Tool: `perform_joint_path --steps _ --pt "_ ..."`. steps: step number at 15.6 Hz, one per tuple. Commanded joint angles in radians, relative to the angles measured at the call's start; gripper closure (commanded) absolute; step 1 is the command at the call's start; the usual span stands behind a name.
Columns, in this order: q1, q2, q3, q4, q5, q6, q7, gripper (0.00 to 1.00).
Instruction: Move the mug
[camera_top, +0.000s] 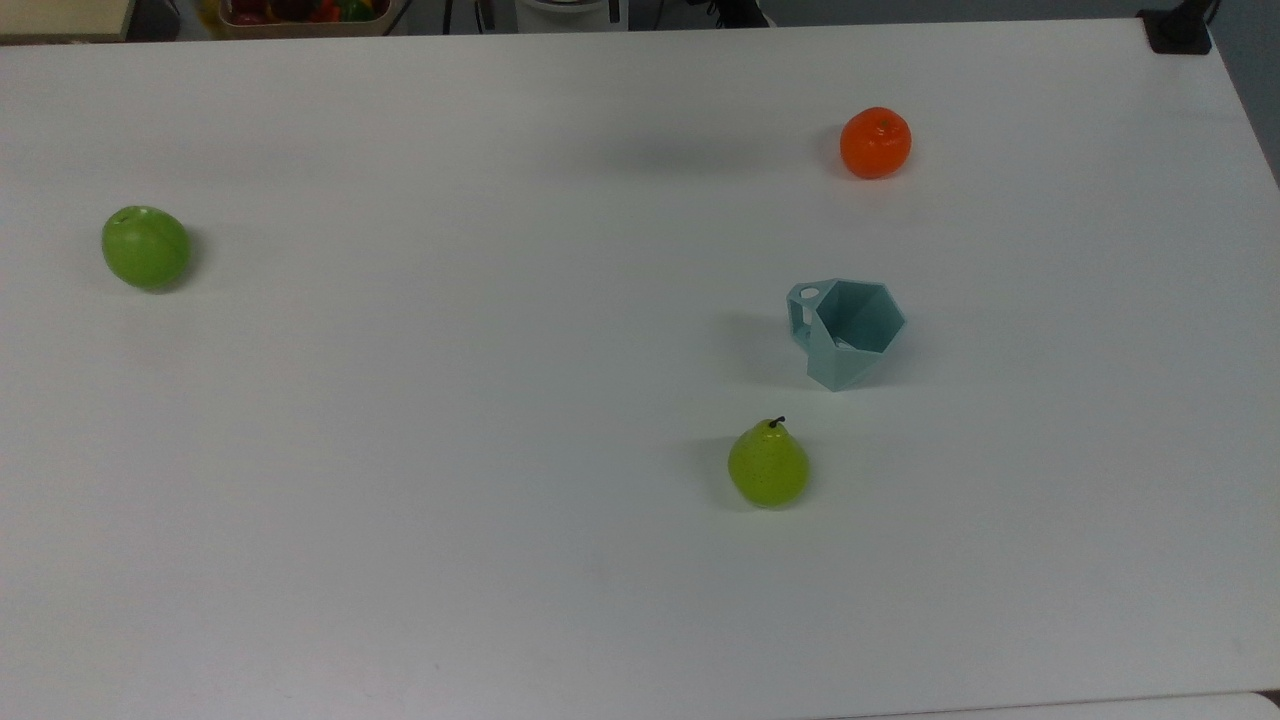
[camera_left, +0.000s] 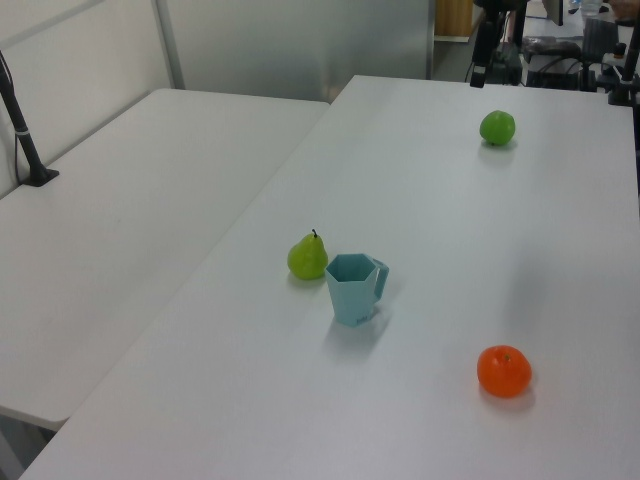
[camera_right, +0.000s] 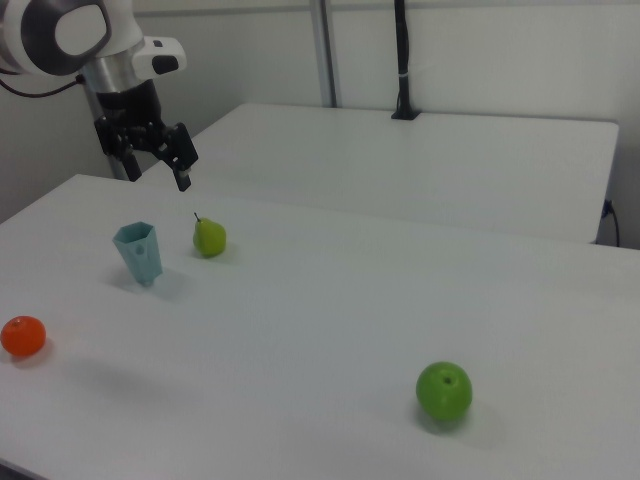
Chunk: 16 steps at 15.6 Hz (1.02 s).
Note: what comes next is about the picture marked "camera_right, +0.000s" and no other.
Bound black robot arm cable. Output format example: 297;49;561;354
0;73;85;99

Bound orange toy mandarin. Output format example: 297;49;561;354
0;314;47;357

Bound green toy apple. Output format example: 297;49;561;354
415;361;474;421

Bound black camera stand pole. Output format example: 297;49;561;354
390;0;421;122

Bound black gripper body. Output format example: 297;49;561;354
94;79;201;174

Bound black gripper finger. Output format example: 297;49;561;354
172;162;194;193
122;147;144;183

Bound light blue hexagonal mug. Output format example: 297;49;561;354
112;222;165;288

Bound green toy pear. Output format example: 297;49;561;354
192;212;227;259

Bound black power cable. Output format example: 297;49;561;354
602;198;622;247

